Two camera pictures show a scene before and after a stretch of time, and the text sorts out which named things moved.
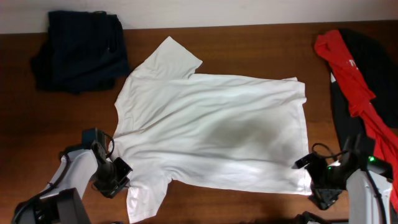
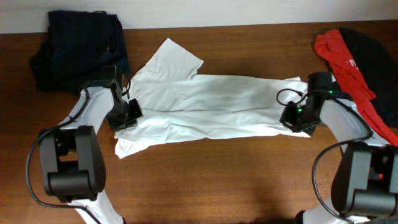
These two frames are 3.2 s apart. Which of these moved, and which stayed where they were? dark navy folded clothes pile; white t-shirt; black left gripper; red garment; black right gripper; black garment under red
Moved: black right gripper; black left gripper; white t-shirt
Stayed: red garment; dark navy folded clothes pile; black garment under red
